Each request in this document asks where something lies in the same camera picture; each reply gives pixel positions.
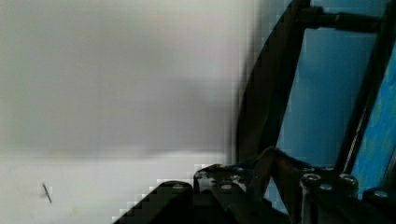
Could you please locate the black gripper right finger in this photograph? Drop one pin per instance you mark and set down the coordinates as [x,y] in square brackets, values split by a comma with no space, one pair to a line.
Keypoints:
[330,197]

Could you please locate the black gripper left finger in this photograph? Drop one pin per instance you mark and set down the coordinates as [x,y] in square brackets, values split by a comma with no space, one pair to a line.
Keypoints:
[218,195]

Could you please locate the black oven door handle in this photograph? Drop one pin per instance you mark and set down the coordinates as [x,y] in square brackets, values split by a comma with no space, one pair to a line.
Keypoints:
[265,97]

